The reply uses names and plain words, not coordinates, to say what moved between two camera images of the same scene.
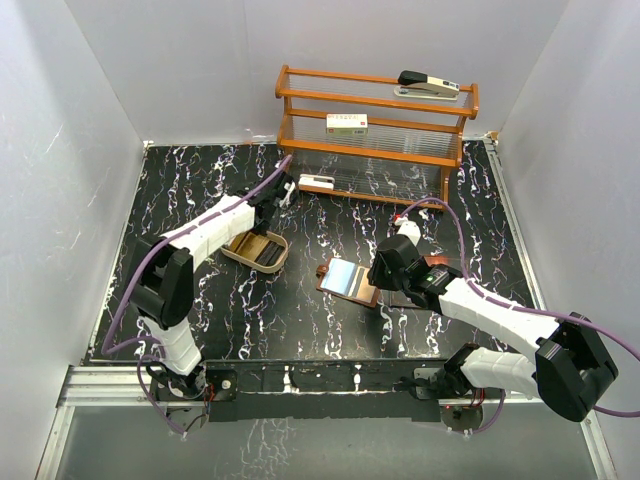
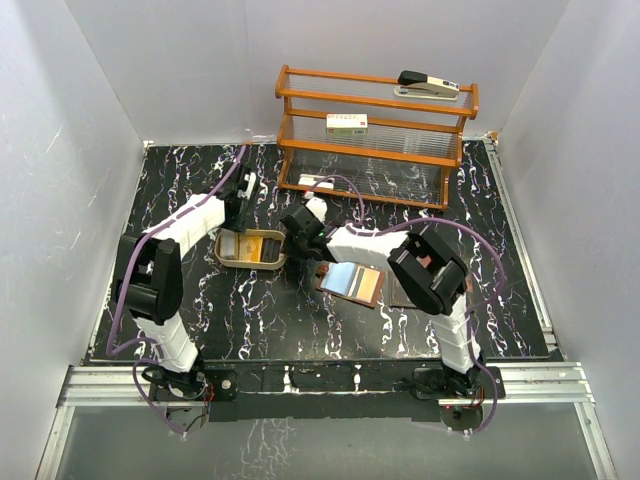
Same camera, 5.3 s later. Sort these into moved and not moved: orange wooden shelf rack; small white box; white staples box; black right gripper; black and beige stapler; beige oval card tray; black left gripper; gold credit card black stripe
Moved: beige oval card tray; black left gripper; black right gripper
Not moved: white staples box; gold credit card black stripe; black and beige stapler; orange wooden shelf rack; small white box
